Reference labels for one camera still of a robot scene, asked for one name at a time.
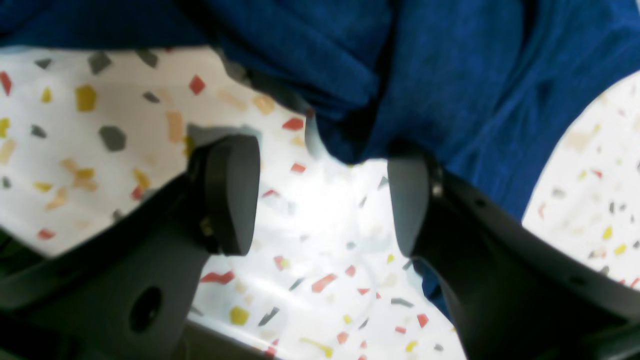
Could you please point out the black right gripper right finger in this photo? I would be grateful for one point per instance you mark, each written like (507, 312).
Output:
(510, 295)

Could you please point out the terrazzo patterned tablecloth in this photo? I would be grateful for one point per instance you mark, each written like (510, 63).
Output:
(329, 286)

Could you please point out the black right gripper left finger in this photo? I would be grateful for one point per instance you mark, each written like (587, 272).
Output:
(126, 293)

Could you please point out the dark blue t-shirt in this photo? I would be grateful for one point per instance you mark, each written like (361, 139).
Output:
(533, 102)

